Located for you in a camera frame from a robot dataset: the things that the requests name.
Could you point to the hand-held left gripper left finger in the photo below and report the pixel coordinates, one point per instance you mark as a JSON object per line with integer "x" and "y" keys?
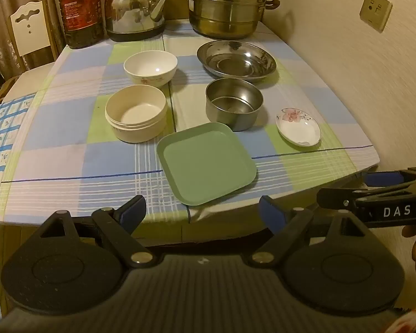
{"x": 133, "y": 212}

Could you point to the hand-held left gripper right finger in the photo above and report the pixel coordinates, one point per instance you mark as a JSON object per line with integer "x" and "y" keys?
{"x": 270, "y": 212}

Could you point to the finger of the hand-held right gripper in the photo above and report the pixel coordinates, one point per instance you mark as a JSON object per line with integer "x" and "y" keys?
{"x": 384, "y": 179}
{"x": 339, "y": 197}

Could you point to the green square plate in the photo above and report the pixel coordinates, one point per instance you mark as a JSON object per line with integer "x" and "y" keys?
{"x": 208, "y": 164}

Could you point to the small white floral dish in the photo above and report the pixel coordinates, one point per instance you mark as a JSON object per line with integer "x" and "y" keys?
{"x": 298, "y": 128}

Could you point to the cream ribbed plastic bowl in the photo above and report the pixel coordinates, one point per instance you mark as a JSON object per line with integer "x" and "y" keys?
{"x": 135, "y": 119}

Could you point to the stainless steel bowl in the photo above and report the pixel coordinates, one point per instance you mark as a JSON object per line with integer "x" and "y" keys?
{"x": 234, "y": 104}

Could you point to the white floral ceramic bowl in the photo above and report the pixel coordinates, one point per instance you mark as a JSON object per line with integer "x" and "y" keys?
{"x": 150, "y": 67}

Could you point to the large stainless steel plate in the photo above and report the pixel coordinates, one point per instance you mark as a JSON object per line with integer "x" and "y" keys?
{"x": 235, "y": 60}

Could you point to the person's right forearm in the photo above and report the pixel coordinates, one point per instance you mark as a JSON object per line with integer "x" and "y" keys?
{"x": 412, "y": 322}

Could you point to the blue white patterned cloth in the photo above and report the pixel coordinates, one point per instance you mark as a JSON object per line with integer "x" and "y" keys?
{"x": 0, "y": 138}

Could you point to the stainless steel kettle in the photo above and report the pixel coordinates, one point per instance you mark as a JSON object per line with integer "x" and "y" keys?
{"x": 131, "y": 10}

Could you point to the white chair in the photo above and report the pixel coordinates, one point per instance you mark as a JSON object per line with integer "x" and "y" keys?
{"x": 29, "y": 34}

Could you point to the cooking oil bottle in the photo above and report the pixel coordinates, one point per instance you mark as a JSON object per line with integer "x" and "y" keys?
{"x": 79, "y": 10}

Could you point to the stainless steel steamer pot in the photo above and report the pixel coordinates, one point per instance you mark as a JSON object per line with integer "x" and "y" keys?
{"x": 225, "y": 7}

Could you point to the beige curtain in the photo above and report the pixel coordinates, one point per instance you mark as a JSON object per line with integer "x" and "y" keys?
{"x": 0, "y": 14}

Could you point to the beige wall socket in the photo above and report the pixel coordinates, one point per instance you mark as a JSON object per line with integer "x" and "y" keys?
{"x": 376, "y": 11}

